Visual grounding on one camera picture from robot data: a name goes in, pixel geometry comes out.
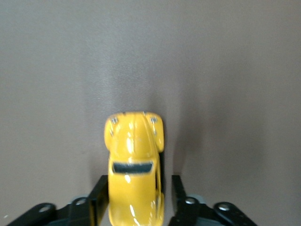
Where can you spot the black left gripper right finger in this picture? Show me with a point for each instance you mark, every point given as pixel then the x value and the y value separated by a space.
pixel 178 193

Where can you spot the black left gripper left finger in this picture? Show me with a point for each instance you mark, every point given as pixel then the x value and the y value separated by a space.
pixel 96 202

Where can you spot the yellow beetle toy car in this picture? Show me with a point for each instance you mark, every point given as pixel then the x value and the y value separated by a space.
pixel 134 146

